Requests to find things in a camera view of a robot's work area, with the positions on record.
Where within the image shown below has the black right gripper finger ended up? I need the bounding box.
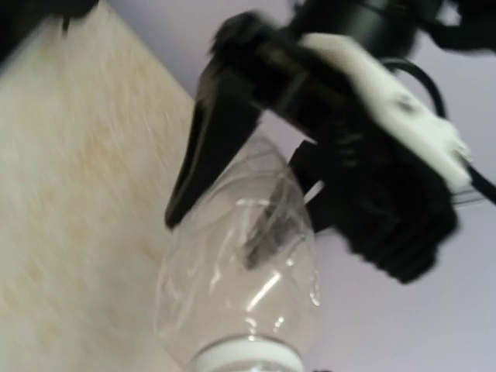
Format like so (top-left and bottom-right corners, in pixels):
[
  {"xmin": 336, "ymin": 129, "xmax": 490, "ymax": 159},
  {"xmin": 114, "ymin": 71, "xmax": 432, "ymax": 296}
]
[{"xmin": 1, "ymin": 0, "xmax": 99, "ymax": 62}]

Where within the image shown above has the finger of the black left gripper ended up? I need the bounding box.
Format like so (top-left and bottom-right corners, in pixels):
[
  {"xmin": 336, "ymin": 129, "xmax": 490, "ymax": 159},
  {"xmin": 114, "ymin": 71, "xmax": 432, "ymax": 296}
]
[{"xmin": 165, "ymin": 60, "xmax": 261, "ymax": 229}]

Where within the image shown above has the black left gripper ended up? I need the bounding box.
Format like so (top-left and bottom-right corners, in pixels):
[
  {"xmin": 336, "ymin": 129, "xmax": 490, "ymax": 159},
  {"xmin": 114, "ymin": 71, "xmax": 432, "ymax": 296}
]
[{"xmin": 216, "ymin": 11, "xmax": 457, "ymax": 283}]

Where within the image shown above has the clear plastic bottle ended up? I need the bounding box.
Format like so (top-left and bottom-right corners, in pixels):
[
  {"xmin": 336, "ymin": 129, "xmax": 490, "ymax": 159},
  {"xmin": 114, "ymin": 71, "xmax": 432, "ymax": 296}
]
[{"xmin": 155, "ymin": 136, "xmax": 320, "ymax": 371}]

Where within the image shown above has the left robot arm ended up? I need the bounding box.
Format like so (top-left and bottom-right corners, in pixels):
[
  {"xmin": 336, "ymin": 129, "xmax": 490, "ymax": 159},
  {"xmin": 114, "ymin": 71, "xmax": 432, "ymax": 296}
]
[{"xmin": 165, "ymin": 1, "xmax": 495, "ymax": 284}]

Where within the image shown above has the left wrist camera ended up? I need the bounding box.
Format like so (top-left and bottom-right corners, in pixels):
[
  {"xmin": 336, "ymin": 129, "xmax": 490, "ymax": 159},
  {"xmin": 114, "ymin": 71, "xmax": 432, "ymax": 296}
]
[{"xmin": 300, "ymin": 33, "xmax": 472, "ymax": 191}]

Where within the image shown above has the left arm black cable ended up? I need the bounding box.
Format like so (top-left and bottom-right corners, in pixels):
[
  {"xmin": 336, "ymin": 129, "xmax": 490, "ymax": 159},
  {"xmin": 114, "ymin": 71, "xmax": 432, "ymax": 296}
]
[{"xmin": 381, "ymin": 57, "xmax": 496, "ymax": 206}]

